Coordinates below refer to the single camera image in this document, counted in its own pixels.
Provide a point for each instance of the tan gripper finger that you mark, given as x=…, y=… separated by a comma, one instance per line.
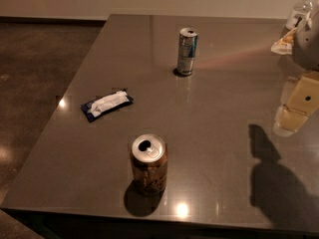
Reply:
x=299, y=100
x=284, y=46

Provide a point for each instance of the silver blue redbull can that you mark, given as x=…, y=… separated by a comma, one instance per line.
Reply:
x=187, y=43

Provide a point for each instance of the clear plastic bottle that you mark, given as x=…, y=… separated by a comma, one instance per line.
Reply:
x=300, y=11

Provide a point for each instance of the brown soda can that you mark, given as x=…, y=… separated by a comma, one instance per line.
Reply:
x=149, y=163

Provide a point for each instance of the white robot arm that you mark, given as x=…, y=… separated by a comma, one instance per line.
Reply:
x=306, y=48

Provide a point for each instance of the blue white rxbar wrapper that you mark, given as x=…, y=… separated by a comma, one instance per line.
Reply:
x=106, y=104

